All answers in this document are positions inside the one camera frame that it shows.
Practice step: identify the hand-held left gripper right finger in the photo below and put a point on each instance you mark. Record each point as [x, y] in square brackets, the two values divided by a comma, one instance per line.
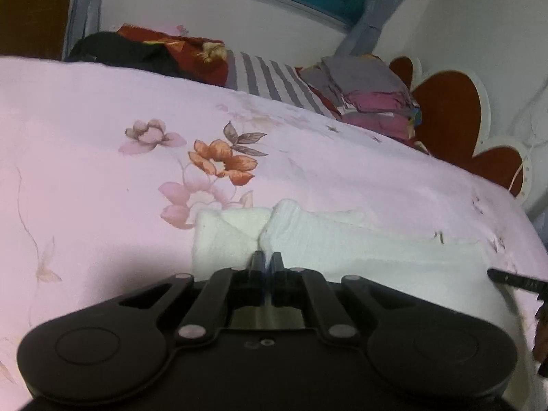
[277, 269]

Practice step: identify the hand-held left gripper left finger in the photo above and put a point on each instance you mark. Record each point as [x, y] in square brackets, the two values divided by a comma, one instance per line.
[258, 269]

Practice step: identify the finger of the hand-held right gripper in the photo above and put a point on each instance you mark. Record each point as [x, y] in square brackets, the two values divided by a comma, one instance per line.
[518, 281]

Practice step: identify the white knit sweater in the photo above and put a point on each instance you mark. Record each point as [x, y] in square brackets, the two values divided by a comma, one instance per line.
[342, 239]

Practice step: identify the pile of folded clothes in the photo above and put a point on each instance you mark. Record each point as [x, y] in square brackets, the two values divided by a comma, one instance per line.
[364, 94]

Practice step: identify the pink floral bed sheet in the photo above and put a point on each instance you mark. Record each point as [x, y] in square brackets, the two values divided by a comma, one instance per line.
[107, 201]

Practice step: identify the red and white headboard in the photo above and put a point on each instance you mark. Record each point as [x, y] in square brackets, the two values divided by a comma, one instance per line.
[449, 120]

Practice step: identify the grey striped pillow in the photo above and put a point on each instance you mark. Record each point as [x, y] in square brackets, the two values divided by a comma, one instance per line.
[274, 81]

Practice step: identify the red floral cloth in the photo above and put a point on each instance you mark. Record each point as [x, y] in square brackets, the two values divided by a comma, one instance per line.
[192, 51]

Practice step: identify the black cloth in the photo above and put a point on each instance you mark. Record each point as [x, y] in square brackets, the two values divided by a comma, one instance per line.
[124, 53]

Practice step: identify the grey window curtain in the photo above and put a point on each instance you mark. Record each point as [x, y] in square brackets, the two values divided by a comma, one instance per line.
[372, 17]
[85, 8]

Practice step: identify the brown wooden door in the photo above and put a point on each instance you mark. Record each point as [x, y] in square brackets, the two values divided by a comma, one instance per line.
[30, 8]

